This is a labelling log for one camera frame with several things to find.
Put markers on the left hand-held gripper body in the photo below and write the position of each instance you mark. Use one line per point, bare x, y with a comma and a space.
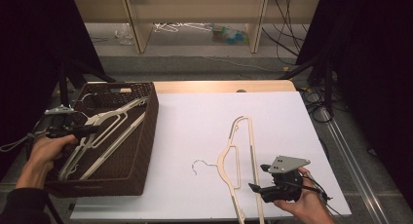
60, 109

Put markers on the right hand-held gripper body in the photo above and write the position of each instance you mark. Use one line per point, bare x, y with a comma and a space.
287, 164

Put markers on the beige clothes hanger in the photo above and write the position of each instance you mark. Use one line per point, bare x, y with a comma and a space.
113, 110
254, 159
110, 130

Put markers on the brown wicker basket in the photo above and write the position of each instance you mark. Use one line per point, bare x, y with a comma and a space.
142, 159

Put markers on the person's left hand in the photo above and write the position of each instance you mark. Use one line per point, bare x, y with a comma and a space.
45, 149

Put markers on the person's right hand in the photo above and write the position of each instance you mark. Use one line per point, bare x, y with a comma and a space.
308, 204

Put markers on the black metal stand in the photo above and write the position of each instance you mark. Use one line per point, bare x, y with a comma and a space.
63, 87
328, 81

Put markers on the dark curtain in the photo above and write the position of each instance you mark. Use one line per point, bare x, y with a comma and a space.
373, 71
32, 55

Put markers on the white table sheet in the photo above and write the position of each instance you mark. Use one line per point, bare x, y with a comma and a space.
195, 120

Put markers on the clear plastic bag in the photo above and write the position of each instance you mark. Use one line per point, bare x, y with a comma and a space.
124, 34

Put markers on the colourful plastic toys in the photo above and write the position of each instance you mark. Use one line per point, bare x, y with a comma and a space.
230, 35

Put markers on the beige wooden shelf unit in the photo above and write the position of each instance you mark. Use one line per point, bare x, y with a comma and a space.
195, 9

